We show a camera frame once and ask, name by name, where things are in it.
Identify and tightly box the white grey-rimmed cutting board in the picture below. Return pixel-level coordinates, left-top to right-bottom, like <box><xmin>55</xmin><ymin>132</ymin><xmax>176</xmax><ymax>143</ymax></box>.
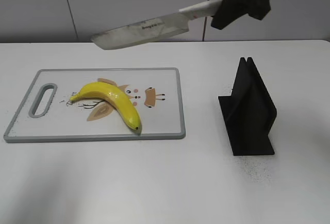
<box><xmin>4</xmin><ymin>67</ymin><xmax>185</xmax><ymax>143</ymax></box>

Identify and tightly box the white-handled cleaver knife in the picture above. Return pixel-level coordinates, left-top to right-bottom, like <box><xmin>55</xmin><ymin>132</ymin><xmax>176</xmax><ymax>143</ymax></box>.
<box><xmin>91</xmin><ymin>0</ymin><xmax>222</xmax><ymax>50</ymax></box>

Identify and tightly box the yellow plastic banana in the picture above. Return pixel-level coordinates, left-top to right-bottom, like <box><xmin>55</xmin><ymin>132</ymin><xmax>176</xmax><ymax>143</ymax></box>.
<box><xmin>70</xmin><ymin>82</ymin><xmax>141</xmax><ymax>132</ymax></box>

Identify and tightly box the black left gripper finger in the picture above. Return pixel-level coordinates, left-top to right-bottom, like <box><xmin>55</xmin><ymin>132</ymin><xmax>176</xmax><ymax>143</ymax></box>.
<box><xmin>211</xmin><ymin>0</ymin><xmax>250</xmax><ymax>30</ymax></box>

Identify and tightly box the black knife stand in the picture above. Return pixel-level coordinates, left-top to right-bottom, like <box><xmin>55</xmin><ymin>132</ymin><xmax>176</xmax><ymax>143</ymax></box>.
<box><xmin>218</xmin><ymin>57</ymin><xmax>277</xmax><ymax>156</ymax></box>

